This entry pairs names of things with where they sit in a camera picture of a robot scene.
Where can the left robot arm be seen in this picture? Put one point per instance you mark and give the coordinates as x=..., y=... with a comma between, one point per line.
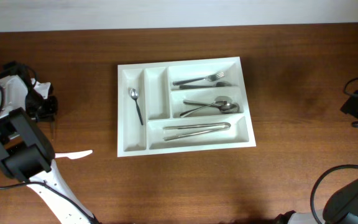
x=26, y=154

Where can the small metal teaspoon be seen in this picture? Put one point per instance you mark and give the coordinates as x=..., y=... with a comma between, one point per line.
x=52, y=128
x=134, y=94

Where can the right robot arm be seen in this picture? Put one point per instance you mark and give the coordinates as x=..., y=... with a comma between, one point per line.
x=342, y=206

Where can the metal fork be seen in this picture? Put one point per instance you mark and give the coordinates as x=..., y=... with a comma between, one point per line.
x=216, y=85
x=209, y=78

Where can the white cutlery tray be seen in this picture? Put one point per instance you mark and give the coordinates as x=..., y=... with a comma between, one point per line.
x=161, y=104

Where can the metal tablespoon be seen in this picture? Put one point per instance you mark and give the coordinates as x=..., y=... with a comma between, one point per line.
x=224, y=108
x=219, y=99

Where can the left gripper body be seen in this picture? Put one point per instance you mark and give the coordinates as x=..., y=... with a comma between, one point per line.
x=44, y=107

